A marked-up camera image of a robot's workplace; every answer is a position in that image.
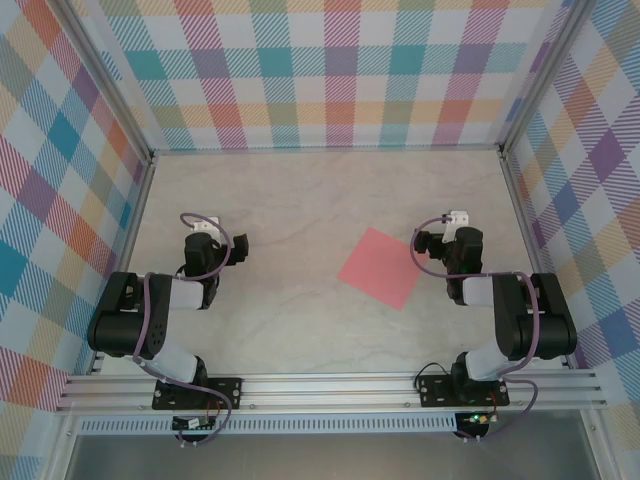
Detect pink square paper sheet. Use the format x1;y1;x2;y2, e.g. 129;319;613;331
337;226;432;312

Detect black circuit board green light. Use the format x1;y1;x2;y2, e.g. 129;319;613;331
457;410;501;429

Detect black circuit board white labels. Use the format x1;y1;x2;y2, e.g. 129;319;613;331
171;416;220;431

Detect grey metal base panel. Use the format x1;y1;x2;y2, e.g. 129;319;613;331
64;433;601;480

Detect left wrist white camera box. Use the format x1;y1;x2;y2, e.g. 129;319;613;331
192;214;223;239

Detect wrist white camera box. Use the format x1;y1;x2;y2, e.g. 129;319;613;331
192;214;223;239
442;209;471;246

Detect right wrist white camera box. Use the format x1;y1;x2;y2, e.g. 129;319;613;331
442;209;471;246

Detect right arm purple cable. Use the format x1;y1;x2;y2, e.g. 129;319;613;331
409;214;544;444

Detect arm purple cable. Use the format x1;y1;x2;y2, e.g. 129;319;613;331
409;214;544;444
132;212;234;446

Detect aluminium table edge rail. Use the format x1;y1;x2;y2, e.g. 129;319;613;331
499;149;571;369
87;154;159;376

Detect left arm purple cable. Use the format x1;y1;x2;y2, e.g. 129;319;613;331
132;212;234;446

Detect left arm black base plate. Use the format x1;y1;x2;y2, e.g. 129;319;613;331
152;377;245;411

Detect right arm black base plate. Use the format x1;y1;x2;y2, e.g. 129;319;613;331
417;374;510;409

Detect thin aluminium wall base rail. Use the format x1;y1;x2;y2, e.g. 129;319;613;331
149;144;504;156

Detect wide aluminium mounting rail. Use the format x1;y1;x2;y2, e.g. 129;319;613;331
54;369;609;414

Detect aluminium corner post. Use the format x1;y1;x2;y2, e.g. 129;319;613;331
58;0;154;164
499;0;589;156

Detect slotted white cable duct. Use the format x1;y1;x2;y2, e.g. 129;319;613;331
79;417;459;435

